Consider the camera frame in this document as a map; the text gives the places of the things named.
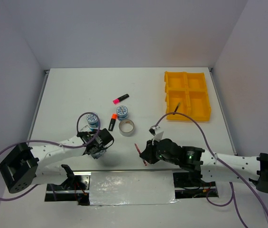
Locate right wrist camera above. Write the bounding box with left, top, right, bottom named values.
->
left=149, top=125, right=164, bottom=144

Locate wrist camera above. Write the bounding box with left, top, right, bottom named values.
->
left=79, top=125, right=94, bottom=135
left=149, top=125, right=164, bottom=144

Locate blue paint jar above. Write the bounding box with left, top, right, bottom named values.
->
left=86, top=112, right=100, bottom=129
left=116, top=105, right=129, bottom=121

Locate red gel pen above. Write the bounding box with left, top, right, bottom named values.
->
left=134, top=143, right=147, bottom=166

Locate right table aluminium rail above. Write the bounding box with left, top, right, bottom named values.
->
left=208, top=67, right=238, bottom=156

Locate orange highlighter marker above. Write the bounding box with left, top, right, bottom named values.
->
left=108, top=114, right=118, bottom=132

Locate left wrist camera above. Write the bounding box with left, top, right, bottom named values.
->
left=79, top=125, right=94, bottom=135

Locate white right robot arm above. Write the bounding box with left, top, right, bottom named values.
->
left=139, top=139, right=268, bottom=194

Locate table aluminium rail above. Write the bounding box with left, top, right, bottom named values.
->
left=27, top=69, right=50, bottom=140
left=208, top=67, right=238, bottom=156

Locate left table aluminium rail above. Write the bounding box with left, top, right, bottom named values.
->
left=27, top=69, right=50, bottom=140

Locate yellow compartment tray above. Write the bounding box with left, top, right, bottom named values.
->
left=164, top=71, right=211, bottom=122

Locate pink highlighter marker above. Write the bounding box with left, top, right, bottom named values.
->
left=113, top=94, right=129, bottom=105

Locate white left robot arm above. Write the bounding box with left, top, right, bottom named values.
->
left=0, top=128, right=114, bottom=194

